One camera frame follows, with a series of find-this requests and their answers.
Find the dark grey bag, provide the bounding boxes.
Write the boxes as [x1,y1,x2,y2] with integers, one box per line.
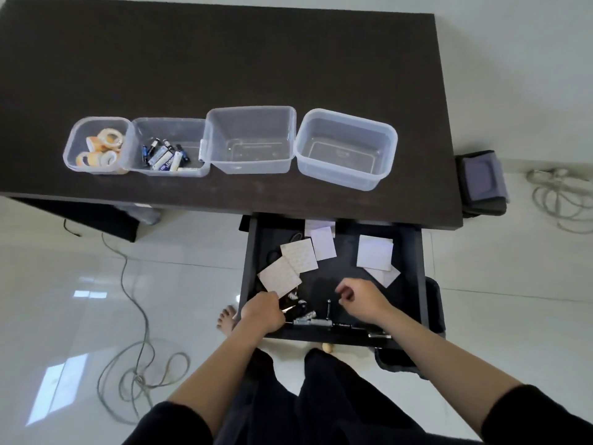
[455,150,510,218]

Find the person's right forearm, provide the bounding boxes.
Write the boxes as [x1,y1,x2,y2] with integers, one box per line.
[374,305,526,438]

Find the white paper sheet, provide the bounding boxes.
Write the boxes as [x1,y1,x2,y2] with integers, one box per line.
[364,266,401,289]
[309,226,337,262]
[356,235,394,272]
[304,220,336,238]

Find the person's left hand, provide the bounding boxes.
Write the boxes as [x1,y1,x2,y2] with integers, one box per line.
[240,291,287,337]

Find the tall clear plastic container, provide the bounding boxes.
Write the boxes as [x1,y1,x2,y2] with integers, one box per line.
[199,106,297,175]

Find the person's black trousers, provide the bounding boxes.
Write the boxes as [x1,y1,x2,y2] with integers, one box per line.
[214,348,482,445]

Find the person's left foot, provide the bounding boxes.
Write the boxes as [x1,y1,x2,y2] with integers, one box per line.
[216,306,240,338]

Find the wide clear plastic container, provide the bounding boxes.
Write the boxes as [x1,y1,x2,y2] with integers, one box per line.
[294,108,398,192]

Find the person's right hand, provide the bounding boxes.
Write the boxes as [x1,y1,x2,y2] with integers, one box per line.
[334,278,395,326]

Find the grey floor cable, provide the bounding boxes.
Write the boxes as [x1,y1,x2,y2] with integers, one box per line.
[96,232,191,426]

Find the black desk drawer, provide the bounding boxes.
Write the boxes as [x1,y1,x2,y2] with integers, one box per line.
[238,213,430,349]

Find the clear plastic container with clip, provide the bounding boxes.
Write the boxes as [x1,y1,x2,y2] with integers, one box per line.
[124,117,213,178]

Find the beige dotted sticker sheet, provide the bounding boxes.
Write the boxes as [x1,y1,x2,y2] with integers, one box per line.
[280,238,319,275]
[258,256,303,299]

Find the person's black right sleeve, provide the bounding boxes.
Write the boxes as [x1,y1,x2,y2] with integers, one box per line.
[480,384,593,445]

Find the black cable in drawer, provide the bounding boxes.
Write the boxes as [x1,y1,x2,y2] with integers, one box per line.
[265,232,304,274]

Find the pile of masking tape rolls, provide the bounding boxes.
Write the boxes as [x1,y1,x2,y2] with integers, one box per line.
[75,128,124,170]

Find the pile of batteries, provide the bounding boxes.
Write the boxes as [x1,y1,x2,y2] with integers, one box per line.
[141,138,191,172]

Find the white coiled cable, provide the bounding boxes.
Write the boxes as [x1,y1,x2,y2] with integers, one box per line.
[526,168,593,235]

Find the person's black sleeve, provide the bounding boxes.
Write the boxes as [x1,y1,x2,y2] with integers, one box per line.
[480,384,593,445]
[121,401,215,445]

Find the person's black left sleeve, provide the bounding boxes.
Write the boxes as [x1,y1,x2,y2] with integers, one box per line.
[121,401,215,445]

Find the small round-cornered clear plastic container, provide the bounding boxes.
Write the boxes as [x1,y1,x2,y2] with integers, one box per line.
[63,117,133,175]

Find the black plastic bin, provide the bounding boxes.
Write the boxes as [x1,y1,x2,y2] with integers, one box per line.
[374,276,447,380]

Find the person's left forearm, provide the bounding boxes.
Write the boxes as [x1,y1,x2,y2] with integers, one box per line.
[167,320,267,436]

